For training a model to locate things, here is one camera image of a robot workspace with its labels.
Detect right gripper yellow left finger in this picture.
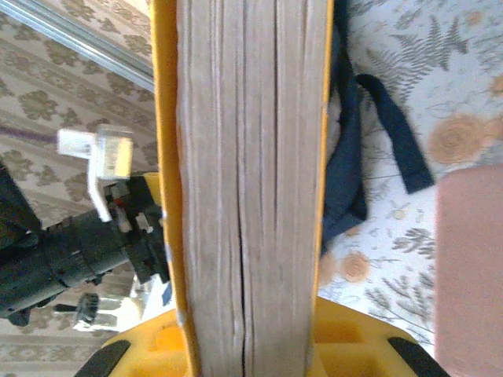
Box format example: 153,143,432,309
74,312,197,377

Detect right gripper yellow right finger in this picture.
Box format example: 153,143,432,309
310,298,449,377

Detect yellow paperback book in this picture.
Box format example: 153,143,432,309
151,0,335,377

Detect pink pencil case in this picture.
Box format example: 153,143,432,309
434,164,503,377

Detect navy student backpack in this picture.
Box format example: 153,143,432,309
320,0,435,258

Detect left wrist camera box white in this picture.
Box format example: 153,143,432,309
57,124,134,223

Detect aluminium frame post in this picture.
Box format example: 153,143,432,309
0,0,156,92

